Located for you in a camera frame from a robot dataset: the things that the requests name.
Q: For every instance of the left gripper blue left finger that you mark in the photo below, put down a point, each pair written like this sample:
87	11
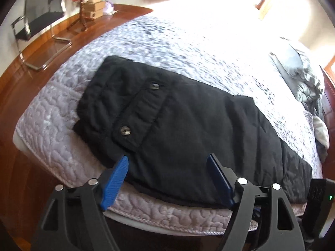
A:
111	181

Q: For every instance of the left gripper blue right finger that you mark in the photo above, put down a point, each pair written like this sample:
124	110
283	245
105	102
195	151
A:
223	179

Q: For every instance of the black quilted pants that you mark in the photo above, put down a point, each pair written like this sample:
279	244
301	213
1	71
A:
168	124

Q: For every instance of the white fluffy blanket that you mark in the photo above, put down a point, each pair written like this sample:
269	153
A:
321	131

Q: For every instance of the grey folded duvet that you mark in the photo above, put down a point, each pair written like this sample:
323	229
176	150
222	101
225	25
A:
301	72

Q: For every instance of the wooden framed side window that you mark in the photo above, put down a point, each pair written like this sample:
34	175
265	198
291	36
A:
330	69

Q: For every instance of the grey patterned quilted bedspread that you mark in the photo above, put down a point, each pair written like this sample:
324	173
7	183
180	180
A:
240	67

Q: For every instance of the wooden coat rack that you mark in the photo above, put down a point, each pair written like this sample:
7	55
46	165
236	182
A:
82	19

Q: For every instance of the purple plastic bag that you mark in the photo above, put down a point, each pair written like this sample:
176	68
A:
109	8

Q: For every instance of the stacked cardboard boxes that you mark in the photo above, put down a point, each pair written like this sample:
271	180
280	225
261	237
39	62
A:
94	10

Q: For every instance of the black chrome cantilever chair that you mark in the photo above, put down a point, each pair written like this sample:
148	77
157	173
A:
38	15

